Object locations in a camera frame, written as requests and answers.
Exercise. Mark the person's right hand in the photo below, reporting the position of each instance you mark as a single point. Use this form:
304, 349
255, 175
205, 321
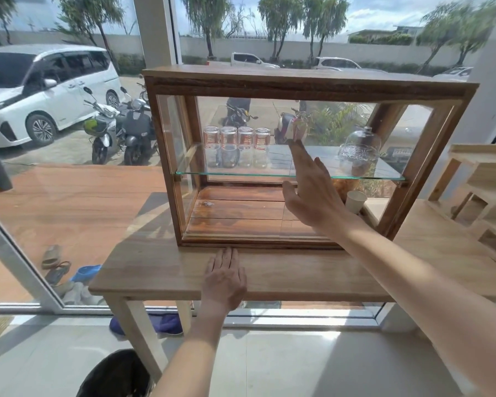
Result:
318, 198

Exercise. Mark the person's left hand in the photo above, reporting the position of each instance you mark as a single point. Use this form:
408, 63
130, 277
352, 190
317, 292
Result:
223, 287

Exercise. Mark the person's right thumb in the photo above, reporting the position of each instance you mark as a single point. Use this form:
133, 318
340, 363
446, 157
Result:
289, 196

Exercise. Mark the person's left fingers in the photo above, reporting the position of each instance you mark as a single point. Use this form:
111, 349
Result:
225, 262

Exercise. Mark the person's left forearm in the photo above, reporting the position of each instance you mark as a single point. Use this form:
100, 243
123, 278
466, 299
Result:
190, 359

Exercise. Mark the person's right forearm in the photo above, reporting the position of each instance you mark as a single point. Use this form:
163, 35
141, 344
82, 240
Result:
430, 301

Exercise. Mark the glass cabinet shelf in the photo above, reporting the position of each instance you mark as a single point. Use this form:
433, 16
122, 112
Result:
252, 172

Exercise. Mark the printed glass tumbler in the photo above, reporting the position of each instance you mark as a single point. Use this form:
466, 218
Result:
211, 140
262, 140
245, 140
228, 140

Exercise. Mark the light wooden table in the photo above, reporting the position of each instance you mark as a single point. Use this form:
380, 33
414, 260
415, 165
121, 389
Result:
161, 268

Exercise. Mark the white paper cup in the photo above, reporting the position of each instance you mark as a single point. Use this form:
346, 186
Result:
355, 201

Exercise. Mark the red scooter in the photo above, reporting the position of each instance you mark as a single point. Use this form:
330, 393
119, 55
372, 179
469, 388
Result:
287, 126

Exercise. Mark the blue cloth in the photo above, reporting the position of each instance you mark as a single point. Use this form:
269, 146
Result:
165, 324

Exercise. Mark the clear glass dome cover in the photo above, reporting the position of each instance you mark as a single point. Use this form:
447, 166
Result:
360, 146

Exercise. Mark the green palm plant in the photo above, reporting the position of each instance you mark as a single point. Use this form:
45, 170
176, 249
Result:
339, 121

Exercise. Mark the black motorcycle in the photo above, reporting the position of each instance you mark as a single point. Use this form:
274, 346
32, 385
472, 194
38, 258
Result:
236, 115

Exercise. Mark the wooden glass display cabinet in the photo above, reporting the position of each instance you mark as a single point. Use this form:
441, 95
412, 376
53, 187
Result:
272, 84

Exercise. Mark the blue slipper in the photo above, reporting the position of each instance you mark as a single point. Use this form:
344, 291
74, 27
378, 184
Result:
86, 273

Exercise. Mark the white car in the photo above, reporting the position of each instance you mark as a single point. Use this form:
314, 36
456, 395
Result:
334, 63

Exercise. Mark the white pickup truck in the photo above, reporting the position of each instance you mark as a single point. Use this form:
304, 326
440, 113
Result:
244, 59

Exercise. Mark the black trash bin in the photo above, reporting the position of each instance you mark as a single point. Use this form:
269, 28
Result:
115, 376

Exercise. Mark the dark grey scooter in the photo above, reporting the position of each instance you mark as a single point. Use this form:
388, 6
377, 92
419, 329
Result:
138, 128

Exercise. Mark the grey sandal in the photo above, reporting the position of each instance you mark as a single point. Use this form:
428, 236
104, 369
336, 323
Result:
58, 273

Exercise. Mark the brown sandal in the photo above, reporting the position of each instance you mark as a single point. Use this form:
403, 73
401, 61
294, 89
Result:
51, 256

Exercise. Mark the green tree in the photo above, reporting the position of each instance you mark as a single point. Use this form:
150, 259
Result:
91, 12
206, 16
301, 14
458, 24

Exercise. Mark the white scooter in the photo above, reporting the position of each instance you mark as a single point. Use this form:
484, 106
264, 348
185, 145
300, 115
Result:
101, 128

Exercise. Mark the light wooden stepped rack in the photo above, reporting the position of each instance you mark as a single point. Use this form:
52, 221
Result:
483, 181

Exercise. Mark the silver car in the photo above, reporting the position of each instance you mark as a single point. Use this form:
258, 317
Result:
456, 72

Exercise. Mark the white minivan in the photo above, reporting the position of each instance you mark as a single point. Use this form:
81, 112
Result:
37, 82

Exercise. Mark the grey perimeter wall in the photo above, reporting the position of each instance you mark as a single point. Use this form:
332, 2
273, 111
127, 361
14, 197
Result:
252, 47

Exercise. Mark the white window frame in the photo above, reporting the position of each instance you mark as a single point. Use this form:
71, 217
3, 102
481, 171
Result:
155, 28

